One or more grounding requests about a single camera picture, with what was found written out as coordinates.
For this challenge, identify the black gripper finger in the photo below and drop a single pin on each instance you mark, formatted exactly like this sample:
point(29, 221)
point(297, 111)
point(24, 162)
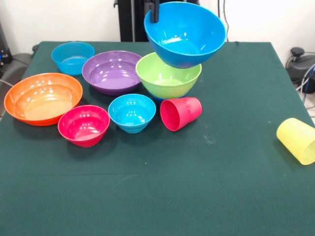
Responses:
point(155, 12)

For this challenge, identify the large blue bowl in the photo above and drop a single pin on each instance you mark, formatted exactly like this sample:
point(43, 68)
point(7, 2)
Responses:
point(184, 37)

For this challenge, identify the green bowl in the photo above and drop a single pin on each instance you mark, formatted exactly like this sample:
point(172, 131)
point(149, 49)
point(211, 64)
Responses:
point(162, 81)

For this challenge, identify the purple bowl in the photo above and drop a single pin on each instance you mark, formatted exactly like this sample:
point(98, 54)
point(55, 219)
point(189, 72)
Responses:
point(110, 73)

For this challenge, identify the translucent blue bowl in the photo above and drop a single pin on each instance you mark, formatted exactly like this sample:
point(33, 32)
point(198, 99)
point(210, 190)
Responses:
point(70, 57)

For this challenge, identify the small cyan bowl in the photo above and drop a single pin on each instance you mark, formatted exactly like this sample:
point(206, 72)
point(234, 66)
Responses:
point(132, 113)

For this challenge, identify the pink cup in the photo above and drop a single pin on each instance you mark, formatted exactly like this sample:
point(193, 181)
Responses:
point(182, 114)

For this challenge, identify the pink bowl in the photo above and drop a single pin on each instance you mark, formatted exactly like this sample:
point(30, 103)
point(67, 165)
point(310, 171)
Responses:
point(83, 125)

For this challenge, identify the orange bowl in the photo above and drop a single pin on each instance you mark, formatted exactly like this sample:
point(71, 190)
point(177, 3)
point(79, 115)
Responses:
point(41, 98)

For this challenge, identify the grey round floor base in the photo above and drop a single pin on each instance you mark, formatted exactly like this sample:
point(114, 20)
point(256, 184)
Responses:
point(17, 61)
point(302, 64)

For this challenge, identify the dark equipment unit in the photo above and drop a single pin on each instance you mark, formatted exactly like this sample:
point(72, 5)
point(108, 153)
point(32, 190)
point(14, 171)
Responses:
point(4, 54)

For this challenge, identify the dark green table cloth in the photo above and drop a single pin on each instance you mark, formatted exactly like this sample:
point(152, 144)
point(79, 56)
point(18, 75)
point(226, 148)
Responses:
point(157, 184)

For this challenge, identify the yellow cup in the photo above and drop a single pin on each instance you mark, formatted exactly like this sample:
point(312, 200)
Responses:
point(295, 140)

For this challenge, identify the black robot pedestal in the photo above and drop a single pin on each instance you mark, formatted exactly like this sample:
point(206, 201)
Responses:
point(135, 19)

